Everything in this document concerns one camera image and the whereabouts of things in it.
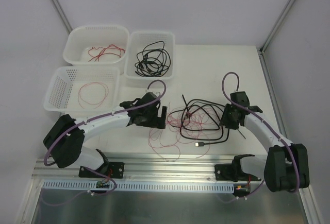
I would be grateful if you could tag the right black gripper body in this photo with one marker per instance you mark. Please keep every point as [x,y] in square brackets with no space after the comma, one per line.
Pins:
[229,120]

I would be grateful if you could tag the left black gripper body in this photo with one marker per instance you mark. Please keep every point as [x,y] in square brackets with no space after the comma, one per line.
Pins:
[160,120]

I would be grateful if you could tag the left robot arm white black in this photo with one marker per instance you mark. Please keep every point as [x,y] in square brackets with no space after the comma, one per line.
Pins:
[65,141]

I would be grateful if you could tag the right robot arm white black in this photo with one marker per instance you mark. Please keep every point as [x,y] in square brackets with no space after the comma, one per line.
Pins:
[286,166]

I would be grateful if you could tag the white perforated rectangular basket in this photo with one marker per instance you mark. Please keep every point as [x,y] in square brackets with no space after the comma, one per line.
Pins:
[150,56]

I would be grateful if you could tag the white slotted basket front left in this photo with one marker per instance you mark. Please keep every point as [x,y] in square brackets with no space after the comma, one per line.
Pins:
[82,89]

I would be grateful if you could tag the white solid plastic tub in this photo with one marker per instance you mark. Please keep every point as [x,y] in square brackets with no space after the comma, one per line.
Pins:
[97,45]

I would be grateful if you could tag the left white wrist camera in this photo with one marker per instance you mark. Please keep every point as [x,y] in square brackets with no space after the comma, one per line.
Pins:
[153,93]

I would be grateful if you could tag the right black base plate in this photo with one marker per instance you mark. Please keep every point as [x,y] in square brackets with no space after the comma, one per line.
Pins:
[221,172]

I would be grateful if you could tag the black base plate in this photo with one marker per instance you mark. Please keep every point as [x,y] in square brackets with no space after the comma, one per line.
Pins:
[221,172]
[113,170]

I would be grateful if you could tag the aluminium mounting rail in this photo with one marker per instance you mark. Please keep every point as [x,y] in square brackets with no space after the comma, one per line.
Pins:
[151,167]

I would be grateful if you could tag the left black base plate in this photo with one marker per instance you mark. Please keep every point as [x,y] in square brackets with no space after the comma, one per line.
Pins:
[113,170]

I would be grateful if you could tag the white slotted cable duct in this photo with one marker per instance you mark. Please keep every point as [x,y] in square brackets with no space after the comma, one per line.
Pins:
[136,186]

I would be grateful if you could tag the right aluminium frame post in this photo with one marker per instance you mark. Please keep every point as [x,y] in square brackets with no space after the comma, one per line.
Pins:
[277,25]

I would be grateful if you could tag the aluminium frame post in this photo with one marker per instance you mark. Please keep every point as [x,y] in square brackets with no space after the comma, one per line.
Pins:
[277,25]
[61,13]

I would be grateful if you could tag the left aluminium frame post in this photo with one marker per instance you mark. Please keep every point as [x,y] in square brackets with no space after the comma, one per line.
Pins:
[61,13]

